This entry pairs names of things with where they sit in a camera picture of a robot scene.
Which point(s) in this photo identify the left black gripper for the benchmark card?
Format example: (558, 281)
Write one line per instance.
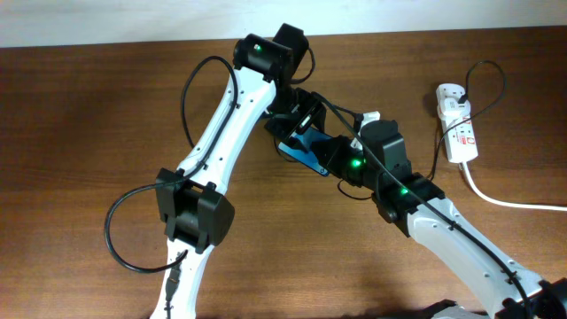
(314, 106)

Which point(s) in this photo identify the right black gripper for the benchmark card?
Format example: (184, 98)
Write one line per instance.
(332, 161)

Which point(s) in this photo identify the blue Samsung Galaxy smartphone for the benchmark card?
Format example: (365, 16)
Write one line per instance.
(306, 155)

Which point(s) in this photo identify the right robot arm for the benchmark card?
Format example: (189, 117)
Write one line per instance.
(376, 159)

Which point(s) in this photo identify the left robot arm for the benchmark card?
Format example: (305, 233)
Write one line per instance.
(192, 203)

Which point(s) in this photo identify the white USB charger plug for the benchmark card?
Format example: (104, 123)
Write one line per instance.
(449, 105)

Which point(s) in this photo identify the white power strip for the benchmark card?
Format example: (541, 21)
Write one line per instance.
(460, 141)

